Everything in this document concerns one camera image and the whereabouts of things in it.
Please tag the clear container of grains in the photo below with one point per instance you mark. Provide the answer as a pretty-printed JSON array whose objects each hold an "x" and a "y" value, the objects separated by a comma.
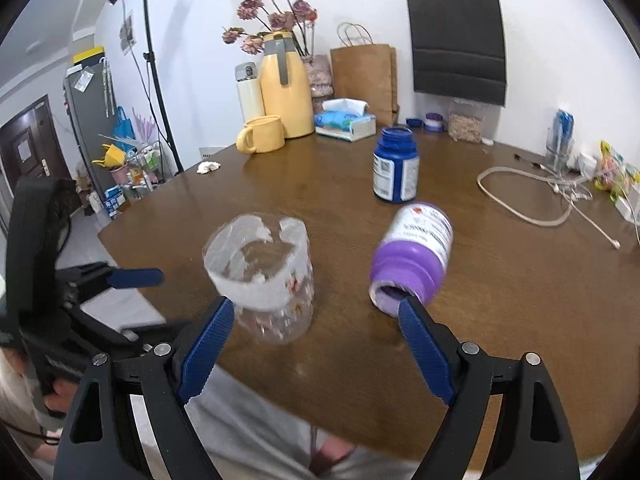
[{"x": 465, "y": 127}]

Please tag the white thermos bottle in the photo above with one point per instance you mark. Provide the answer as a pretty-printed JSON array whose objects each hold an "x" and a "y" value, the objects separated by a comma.
[{"x": 249, "y": 95}]

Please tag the grey refrigerator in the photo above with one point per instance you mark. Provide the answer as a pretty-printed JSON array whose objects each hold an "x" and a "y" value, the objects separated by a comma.
[{"x": 87, "y": 120}]

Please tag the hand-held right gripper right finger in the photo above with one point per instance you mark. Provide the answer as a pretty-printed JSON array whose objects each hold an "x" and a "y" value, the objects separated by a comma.
[{"x": 425, "y": 345}]

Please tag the black pen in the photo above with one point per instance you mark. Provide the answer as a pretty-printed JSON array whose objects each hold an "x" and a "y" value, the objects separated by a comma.
[{"x": 530, "y": 161}]

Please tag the blue pill bottle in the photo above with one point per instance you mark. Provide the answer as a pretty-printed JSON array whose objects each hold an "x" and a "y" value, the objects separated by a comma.
[{"x": 395, "y": 170}]

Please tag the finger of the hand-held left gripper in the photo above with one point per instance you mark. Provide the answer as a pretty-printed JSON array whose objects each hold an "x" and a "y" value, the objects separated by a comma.
[
  {"x": 112, "y": 336},
  {"x": 137, "y": 278}
]

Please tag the white earphones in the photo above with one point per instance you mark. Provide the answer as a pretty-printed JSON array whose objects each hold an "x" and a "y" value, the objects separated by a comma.
[{"x": 567, "y": 189}]

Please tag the yellow mug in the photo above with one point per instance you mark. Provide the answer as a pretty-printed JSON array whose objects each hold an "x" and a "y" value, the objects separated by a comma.
[{"x": 265, "y": 135}]

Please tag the black paper bag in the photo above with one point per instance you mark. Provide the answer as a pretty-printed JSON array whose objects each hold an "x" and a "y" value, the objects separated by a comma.
[{"x": 455, "y": 40}]

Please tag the person's left hand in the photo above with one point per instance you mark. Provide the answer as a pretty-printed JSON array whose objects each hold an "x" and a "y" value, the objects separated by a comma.
[{"x": 57, "y": 399}]

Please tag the purple pill bottle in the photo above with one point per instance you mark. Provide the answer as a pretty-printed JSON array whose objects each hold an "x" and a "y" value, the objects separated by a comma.
[{"x": 410, "y": 260}]

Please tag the person's light trousers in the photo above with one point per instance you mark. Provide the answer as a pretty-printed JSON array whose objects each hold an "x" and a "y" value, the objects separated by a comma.
[{"x": 250, "y": 435}]

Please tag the crumpled white tissue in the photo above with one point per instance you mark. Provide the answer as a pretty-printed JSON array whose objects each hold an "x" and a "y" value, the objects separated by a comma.
[{"x": 208, "y": 167}]

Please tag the brown paper bag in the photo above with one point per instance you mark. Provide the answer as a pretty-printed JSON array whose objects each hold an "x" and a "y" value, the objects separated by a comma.
[{"x": 365, "y": 80}]

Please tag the dried pink flower bouquet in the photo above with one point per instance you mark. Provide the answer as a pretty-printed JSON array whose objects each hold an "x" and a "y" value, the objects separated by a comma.
[{"x": 277, "y": 20}]

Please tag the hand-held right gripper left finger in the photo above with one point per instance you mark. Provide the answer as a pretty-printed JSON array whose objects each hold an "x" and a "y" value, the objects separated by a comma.
[{"x": 210, "y": 340}]

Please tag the wall photos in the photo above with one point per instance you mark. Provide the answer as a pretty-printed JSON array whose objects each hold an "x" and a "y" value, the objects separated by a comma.
[{"x": 127, "y": 32}]

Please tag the cluttered storage rack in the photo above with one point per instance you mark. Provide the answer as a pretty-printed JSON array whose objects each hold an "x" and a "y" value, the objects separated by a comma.
[{"x": 140, "y": 180}]

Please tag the pink textured vase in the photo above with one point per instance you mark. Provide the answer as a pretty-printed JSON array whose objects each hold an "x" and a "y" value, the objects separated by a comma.
[{"x": 320, "y": 80}]

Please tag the clear printed plastic cup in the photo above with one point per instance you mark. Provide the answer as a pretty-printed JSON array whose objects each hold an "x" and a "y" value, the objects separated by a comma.
[{"x": 260, "y": 290}]

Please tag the yellow box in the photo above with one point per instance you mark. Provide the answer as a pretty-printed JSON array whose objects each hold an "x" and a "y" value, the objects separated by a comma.
[{"x": 89, "y": 55}]

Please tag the yellow thermos jug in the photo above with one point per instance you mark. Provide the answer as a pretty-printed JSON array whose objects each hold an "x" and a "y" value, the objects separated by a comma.
[{"x": 287, "y": 95}]

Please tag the blue tissue box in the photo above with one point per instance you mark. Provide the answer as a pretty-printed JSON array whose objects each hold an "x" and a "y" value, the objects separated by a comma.
[{"x": 350, "y": 124}]

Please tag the blue bag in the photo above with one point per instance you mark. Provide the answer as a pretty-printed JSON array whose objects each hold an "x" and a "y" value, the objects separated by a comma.
[{"x": 125, "y": 127}]

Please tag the white charger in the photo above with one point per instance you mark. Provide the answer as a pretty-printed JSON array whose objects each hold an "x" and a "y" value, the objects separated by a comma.
[{"x": 587, "y": 164}]

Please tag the colourful snack bag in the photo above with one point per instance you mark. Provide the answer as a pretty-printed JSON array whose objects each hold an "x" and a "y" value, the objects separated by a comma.
[{"x": 617, "y": 170}]

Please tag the yellow watering can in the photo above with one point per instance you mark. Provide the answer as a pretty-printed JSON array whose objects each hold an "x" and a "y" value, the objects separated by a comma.
[{"x": 114, "y": 156}]

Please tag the black light stand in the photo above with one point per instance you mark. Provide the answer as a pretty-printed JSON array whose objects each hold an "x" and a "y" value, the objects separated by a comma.
[{"x": 150, "y": 60}]

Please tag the clear holder with blue pens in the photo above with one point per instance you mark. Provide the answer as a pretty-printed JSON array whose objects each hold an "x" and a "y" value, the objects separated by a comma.
[{"x": 562, "y": 135}]

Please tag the blue bottle lid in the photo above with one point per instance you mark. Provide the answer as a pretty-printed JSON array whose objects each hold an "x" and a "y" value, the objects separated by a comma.
[{"x": 414, "y": 122}]

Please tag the brown door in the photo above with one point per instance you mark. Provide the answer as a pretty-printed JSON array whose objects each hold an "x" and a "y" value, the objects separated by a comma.
[{"x": 30, "y": 145}]

